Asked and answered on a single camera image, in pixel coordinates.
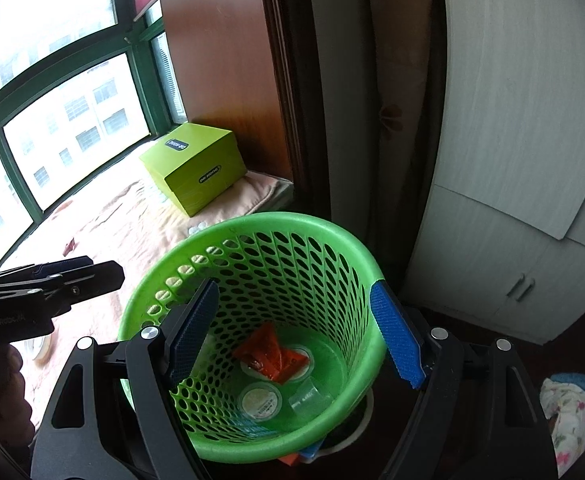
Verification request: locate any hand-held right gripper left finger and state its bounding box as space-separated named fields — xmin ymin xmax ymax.
xmin=30 ymin=280 xmax=220 ymax=480

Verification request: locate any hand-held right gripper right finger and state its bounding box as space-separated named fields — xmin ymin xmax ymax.
xmin=370 ymin=282 xmax=558 ymax=480

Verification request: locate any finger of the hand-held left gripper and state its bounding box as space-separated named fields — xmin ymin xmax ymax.
xmin=35 ymin=260 xmax=126 ymax=318
xmin=0 ymin=255 xmax=96 ymax=291

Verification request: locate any orange snack wrapper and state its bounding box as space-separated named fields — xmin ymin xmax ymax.
xmin=232 ymin=322 xmax=308 ymax=386

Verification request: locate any round labelled plastic cup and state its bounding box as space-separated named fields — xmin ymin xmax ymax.
xmin=237 ymin=381 xmax=283 ymax=423

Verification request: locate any clear plastic food container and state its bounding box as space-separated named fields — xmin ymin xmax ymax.
xmin=287 ymin=380 xmax=333 ymax=413

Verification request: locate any green perforated plastic basket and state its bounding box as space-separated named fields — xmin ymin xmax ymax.
xmin=117 ymin=212 xmax=386 ymax=463

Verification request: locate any round clear plastic lid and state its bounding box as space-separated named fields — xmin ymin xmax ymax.
xmin=26 ymin=335 xmax=54 ymax=364

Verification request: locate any pink printed blanket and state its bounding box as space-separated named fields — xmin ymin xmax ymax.
xmin=0 ymin=157 xmax=293 ymax=461

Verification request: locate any lime green cardboard box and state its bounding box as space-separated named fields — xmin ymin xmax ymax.
xmin=139 ymin=121 xmax=247 ymax=218

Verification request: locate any floral cloth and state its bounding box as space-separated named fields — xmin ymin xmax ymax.
xmin=540 ymin=377 xmax=585 ymax=478

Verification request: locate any white wardrobe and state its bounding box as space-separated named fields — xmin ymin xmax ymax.
xmin=403 ymin=0 xmax=585 ymax=346

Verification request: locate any brown curtain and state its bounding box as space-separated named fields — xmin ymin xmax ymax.
xmin=257 ymin=0 xmax=448 ymax=311

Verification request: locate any brown wooden panel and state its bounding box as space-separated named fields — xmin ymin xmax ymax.
xmin=155 ymin=0 xmax=293 ymax=181

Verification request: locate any wardrobe door handle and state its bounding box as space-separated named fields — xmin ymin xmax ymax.
xmin=505 ymin=272 xmax=536 ymax=306

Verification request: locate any green window frame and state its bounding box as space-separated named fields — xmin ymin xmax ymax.
xmin=0 ymin=0 xmax=188 ymax=266

